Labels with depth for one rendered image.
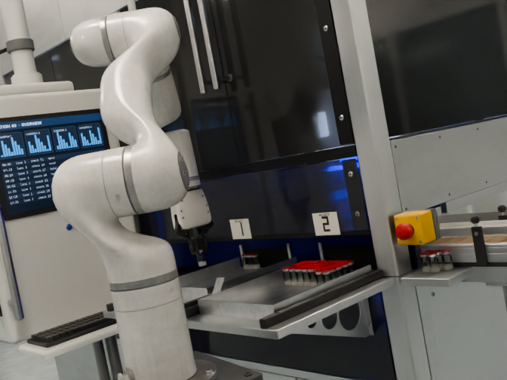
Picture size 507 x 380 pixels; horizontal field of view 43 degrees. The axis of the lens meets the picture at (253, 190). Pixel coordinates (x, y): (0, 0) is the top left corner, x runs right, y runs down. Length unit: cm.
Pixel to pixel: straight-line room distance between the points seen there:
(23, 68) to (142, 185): 122
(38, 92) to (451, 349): 146
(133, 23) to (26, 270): 99
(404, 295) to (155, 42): 82
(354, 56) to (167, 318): 78
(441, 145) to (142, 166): 95
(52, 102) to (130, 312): 119
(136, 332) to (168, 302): 7
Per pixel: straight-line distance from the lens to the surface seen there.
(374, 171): 155
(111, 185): 108
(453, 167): 182
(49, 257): 212
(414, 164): 167
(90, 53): 138
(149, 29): 133
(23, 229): 209
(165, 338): 111
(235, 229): 194
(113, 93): 122
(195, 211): 172
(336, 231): 166
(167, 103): 161
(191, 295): 174
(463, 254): 160
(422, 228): 150
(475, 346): 189
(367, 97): 154
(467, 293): 185
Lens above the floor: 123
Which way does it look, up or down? 3 degrees down
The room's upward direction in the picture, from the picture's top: 10 degrees counter-clockwise
